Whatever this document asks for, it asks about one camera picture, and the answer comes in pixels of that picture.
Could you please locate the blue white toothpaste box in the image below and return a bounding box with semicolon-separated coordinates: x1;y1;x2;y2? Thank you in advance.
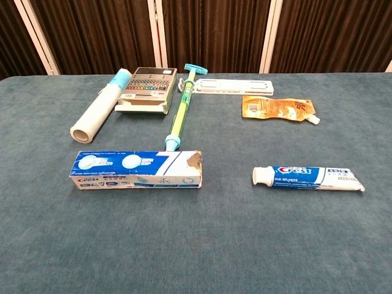
67;149;203;190

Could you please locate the blue white toothpaste tube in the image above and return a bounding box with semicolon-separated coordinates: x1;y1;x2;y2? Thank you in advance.
252;165;366;192

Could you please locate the green yellow hand pump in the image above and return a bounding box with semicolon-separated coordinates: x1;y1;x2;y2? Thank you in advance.
164;63;208;152

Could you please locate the grey label printer box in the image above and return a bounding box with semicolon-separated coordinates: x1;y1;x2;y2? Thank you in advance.
114;66;178;115

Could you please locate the white toothbrush package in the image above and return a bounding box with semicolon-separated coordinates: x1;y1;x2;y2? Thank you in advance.
176;78;274;96

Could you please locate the orange spout pouch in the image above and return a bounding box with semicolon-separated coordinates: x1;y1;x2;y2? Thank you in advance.
241;95;321;126

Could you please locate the teal table mat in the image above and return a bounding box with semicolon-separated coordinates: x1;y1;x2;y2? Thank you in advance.
0;72;392;294

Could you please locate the white paper roll blue label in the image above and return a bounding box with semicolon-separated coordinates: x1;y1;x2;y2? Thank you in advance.
69;67;133;144

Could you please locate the dark brown pleated curtain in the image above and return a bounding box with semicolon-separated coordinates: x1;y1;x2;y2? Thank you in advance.
269;0;392;74
0;0;47;81
30;0;157;75
161;0;272;74

